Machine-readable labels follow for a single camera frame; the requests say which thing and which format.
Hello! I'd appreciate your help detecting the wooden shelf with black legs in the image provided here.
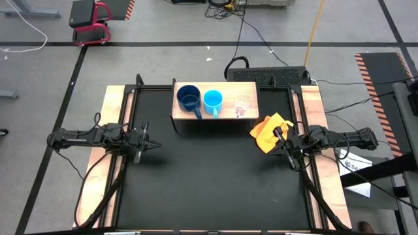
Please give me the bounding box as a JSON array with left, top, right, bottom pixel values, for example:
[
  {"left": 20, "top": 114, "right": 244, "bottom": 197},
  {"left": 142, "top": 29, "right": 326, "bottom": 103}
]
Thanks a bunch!
[{"left": 170, "top": 81, "right": 260, "bottom": 121}]

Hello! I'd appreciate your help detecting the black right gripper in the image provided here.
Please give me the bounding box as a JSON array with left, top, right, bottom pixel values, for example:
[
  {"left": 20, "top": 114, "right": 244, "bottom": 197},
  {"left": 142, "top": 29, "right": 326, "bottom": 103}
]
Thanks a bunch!
[{"left": 267, "top": 126, "right": 310, "bottom": 171}]

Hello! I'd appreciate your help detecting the white cable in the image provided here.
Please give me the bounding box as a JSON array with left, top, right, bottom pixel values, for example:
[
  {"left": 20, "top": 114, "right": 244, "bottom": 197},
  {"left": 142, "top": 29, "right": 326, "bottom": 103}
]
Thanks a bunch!
[{"left": 0, "top": 0, "right": 49, "bottom": 54}]

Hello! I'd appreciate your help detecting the large black hazard-striped mat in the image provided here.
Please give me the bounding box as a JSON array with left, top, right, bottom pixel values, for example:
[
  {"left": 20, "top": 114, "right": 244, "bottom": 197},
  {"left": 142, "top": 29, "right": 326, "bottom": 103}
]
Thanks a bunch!
[{"left": 354, "top": 52, "right": 415, "bottom": 157}]

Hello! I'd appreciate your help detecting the orange cloth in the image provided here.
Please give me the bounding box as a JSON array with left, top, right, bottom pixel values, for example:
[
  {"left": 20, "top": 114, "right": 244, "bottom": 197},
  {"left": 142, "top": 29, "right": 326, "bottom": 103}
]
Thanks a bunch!
[{"left": 249, "top": 112, "right": 295, "bottom": 155}]

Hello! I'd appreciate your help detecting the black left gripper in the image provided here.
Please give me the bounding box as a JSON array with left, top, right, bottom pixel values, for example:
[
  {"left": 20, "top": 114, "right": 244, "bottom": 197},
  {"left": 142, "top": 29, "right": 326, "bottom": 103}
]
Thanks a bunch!
[{"left": 125, "top": 121, "right": 163, "bottom": 164}]

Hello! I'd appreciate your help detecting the white paper sheet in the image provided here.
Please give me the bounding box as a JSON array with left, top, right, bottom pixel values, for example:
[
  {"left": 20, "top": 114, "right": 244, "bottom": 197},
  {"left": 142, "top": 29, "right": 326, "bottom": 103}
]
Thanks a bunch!
[{"left": 338, "top": 148, "right": 373, "bottom": 198}]

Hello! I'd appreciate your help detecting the grey metal table foot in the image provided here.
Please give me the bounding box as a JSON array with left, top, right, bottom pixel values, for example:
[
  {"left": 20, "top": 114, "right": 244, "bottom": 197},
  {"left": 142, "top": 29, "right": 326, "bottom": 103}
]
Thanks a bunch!
[
  {"left": 0, "top": 0, "right": 62, "bottom": 19},
  {"left": 0, "top": 89, "right": 20, "bottom": 101}
]

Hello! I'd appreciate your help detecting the yellow cable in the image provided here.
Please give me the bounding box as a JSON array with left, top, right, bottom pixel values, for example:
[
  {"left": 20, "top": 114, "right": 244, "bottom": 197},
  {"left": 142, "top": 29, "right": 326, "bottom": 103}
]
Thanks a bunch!
[{"left": 303, "top": 0, "right": 326, "bottom": 67}]

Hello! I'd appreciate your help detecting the light blue plastic mug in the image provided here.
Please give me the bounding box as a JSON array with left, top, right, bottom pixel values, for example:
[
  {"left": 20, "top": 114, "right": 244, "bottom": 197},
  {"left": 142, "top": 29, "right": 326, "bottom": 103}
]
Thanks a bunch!
[{"left": 202, "top": 89, "right": 225, "bottom": 119}]

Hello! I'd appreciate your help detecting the black beam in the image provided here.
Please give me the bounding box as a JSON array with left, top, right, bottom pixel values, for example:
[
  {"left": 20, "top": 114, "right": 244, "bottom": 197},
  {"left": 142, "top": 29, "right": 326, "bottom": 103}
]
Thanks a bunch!
[{"left": 339, "top": 152, "right": 418, "bottom": 189}]

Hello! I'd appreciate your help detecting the tangled black cable bundle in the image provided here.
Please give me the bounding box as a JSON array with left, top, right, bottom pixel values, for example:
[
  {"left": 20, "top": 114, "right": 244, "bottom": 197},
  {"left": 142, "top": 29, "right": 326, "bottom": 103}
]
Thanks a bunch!
[{"left": 204, "top": 0, "right": 248, "bottom": 20}]

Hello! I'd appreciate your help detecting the black cable conduit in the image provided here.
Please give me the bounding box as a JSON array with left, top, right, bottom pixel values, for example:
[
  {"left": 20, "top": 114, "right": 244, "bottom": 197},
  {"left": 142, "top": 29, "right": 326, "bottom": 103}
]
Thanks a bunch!
[
  {"left": 298, "top": 159, "right": 352, "bottom": 231},
  {"left": 74, "top": 153, "right": 128, "bottom": 229}
]

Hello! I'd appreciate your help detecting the grey metal box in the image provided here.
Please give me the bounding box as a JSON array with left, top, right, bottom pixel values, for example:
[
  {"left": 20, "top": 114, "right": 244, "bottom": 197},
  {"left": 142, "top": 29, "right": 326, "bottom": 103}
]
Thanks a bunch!
[{"left": 238, "top": 0, "right": 297, "bottom": 7}]

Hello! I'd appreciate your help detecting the clear plastic mug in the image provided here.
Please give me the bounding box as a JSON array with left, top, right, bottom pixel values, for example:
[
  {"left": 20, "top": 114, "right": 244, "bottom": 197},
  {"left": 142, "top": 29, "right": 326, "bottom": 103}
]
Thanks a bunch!
[{"left": 233, "top": 95, "right": 251, "bottom": 119}]

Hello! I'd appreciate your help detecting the red and black step cart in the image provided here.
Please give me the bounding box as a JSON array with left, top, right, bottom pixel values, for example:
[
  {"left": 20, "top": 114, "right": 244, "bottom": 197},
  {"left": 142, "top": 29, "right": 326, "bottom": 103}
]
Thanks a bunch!
[{"left": 68, "top": 0, "right": 114, "bottom": 46}]

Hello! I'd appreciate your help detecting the black hanging cable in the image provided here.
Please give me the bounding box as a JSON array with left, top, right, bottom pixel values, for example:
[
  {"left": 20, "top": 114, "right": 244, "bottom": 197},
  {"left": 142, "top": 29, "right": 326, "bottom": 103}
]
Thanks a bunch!
[{"left": 227, "top": 0, "right": 252, "bottom": 71}]

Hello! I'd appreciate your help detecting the grey furniture panel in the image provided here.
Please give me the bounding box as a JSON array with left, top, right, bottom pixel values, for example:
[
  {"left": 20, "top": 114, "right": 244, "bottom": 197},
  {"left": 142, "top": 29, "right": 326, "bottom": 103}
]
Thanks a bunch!
[{"left": 391, "top": 81, "right": 418, "bottom": 235}]

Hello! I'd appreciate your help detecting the small black hazard-striped mat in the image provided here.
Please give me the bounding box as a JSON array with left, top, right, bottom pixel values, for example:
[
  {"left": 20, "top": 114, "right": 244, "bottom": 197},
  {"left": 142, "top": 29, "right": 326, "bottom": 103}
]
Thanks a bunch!
[{"left": 97, "top": 0, "right": 136, "bottom": 21}]

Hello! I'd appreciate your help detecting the dark blue ceramic mug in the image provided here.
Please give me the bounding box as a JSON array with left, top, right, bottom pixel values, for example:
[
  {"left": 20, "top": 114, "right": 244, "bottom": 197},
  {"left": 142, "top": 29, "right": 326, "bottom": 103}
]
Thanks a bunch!
[{"left": 176, "top": 84, "right": 203, "bottom": 121}]

